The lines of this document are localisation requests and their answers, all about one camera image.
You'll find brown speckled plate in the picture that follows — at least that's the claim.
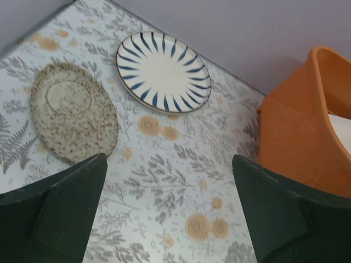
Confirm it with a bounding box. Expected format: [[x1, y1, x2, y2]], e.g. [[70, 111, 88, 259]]
[[30, 62, 118, 164]]

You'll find orange plastic basin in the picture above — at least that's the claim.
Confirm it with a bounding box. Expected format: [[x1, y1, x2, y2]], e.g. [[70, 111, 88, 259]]
[[257, 46, 350, 198]]

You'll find blue striped white plate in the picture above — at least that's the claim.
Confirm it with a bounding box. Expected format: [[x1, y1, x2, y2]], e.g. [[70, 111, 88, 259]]
[[116, 31, 212, 114]]

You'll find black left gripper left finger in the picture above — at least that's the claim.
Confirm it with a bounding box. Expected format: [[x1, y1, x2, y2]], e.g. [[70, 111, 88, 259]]
[[1, 153, 107, 262]]

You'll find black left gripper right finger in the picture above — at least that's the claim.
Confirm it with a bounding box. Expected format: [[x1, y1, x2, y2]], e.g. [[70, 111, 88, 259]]
[[232, 155, 350, 262]]

